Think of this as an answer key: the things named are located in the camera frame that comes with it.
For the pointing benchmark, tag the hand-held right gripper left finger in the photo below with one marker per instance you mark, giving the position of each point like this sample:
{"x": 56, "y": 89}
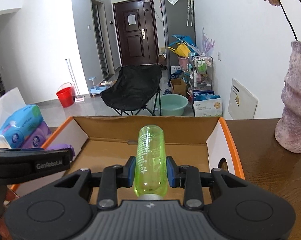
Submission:
{"x": 131, "y": 172}

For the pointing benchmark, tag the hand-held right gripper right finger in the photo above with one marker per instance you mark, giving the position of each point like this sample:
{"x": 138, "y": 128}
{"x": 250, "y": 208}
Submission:
{"x": 171, "y": 172}

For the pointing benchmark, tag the green plastic bottle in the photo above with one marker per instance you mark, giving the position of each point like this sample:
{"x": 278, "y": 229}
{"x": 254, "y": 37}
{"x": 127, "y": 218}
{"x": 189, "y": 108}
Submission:
{"x": 150, "y": 155}

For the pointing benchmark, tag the printed cardboard box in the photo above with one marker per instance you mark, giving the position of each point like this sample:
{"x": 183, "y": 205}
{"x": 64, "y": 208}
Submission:
{"x": 108, "y": 152}

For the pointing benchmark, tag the purple capped container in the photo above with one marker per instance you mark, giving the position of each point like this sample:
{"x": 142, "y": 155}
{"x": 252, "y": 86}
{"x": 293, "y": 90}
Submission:
{"x": 65, "y": 148}

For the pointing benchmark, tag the purple tissue pack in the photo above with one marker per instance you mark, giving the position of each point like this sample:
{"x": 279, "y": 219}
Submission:
{"x": 36, "y": 138}

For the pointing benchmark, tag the blue tissue pack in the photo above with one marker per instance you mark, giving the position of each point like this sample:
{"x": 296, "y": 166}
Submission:
{"x": 20, "y": 125}

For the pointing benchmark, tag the green plastic basin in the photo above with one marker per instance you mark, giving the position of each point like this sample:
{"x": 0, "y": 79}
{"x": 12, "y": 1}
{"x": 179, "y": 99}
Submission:
{"x": 173, "y": 105}

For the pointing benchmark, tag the white printed sack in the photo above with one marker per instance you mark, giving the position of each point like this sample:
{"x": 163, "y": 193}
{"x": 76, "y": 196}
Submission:
{"x": 208, "y": 107}

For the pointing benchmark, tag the red bucket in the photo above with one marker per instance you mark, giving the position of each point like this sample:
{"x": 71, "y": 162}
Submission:
{"x": 65, "y": 97}

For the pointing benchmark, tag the blue printed sack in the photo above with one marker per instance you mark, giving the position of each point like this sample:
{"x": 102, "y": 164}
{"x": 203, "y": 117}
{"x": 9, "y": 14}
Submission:
{"x": 205, "y": 95}

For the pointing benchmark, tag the brown cardboard carton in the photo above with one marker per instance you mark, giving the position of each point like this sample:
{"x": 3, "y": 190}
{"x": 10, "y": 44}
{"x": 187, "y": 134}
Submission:
{"x": 179, "y": 87}

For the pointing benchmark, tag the black folding chair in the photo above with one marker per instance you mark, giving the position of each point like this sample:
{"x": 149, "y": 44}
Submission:
{"x": 133, "y": 85}

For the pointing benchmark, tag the light blue pet feeder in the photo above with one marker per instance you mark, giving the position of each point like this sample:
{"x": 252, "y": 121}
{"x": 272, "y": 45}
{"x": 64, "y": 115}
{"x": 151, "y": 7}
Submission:
{"x": 98, "y": 90}

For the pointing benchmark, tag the white mop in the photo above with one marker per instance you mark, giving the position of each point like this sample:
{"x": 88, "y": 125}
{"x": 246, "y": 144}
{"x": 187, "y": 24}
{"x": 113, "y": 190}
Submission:
{"x": 80, "y": 99}

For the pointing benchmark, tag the white and blue bag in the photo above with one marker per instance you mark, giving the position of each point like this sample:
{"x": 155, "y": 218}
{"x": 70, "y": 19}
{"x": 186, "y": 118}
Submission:
{"x": 176, "y": 73}

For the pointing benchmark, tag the pink bucket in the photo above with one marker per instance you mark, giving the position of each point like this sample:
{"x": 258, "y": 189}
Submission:
{"x": 183, "y": 62}

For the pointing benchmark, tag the dark brown door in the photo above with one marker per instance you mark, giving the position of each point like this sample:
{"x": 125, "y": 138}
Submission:
{"x": 135, "y": 45}

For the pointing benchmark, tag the blue folded bag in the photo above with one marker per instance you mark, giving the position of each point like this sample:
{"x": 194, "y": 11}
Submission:
{"x": 186, "y": 40}

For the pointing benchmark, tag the textured pink vase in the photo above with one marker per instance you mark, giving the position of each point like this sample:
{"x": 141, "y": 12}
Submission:
{"x": 295, "y": 105}

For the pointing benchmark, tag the grey refrigerator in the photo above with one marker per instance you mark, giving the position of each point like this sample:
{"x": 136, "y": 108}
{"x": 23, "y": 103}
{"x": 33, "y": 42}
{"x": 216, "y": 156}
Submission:
{"x": 175, "y": 20}

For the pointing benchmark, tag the white paper notice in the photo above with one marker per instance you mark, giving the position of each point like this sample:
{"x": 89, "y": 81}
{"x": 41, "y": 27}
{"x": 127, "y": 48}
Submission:
{"x": 132, "y": 18}

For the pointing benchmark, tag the white folded umbrella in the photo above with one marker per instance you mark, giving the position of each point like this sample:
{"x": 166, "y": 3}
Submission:
{"x": 188, "y": 7}
{"x": 191, "y": 8}

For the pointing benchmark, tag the purple feather wall decoration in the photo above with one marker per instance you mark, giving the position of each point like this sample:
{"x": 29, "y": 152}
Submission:
{"x": 207, "y": 43}

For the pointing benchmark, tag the grey interior door frame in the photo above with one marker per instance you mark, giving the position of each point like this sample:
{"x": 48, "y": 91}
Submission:
{"x": 93, "y": 30}

